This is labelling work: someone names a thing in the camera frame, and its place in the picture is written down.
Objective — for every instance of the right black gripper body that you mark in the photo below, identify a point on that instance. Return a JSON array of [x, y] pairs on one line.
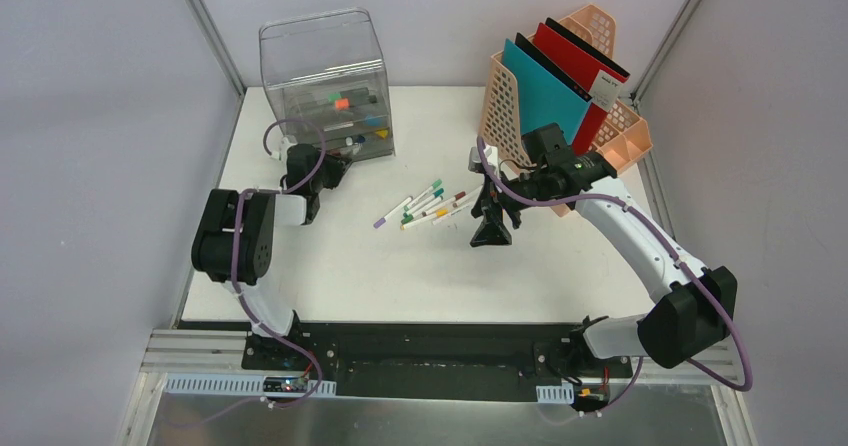
[[530, 185]]

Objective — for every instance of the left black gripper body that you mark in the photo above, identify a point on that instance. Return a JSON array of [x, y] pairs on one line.
[[333, 170]]

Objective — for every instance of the brown cap marker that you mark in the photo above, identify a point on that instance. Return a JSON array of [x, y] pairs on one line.
[[469, 196]]

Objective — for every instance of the yellow cap marker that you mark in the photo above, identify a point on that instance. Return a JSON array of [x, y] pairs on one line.
[[422, 220]]

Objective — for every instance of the orange cap black highlighter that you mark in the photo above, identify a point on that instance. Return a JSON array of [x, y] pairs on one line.
[[356, 102]]

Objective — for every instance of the blue cap black highlighter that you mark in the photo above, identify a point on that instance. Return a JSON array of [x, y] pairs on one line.
[[366, 121]]

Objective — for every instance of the teal folder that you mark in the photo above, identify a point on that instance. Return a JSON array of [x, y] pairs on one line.
[[546, 94]]

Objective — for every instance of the green cap black highlighter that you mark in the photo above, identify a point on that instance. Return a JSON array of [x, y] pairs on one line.
[[351, 95]]

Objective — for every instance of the clear grey drawer organizer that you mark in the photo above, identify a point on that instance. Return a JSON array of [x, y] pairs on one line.
[[306, 58]]

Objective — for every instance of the purple cap marker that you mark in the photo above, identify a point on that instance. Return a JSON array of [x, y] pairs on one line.
[[393, 211]]

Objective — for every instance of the red folder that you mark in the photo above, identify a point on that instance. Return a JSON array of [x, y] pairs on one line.
[[601, 77]]

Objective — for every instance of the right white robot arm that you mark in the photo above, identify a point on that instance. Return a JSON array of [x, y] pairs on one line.
[[692, 303]]

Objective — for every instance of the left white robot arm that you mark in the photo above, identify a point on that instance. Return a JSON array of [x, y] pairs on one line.
[[234, 241]]

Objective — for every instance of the dark red cap marker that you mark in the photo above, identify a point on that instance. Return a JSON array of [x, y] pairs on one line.
[[444, 203]]

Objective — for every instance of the teal cap marker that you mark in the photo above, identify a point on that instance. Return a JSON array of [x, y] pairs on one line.
[[427, 201]]

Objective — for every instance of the peach plastic file rack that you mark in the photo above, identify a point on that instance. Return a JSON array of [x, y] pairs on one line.
[[623, 138]]

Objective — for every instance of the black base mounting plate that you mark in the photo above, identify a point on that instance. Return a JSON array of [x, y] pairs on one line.
[[358, 359]]

